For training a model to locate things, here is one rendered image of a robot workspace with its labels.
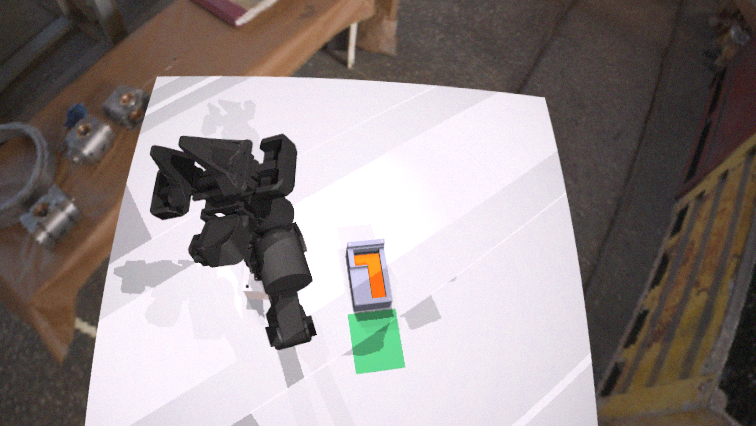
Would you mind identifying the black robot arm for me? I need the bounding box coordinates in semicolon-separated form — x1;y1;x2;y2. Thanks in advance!
188;196;317;350

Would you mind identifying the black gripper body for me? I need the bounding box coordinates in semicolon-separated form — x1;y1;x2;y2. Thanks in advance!
150;133;297;225

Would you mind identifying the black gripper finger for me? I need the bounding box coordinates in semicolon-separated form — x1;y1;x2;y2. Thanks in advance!
150;145;196;207
178;136;253;197

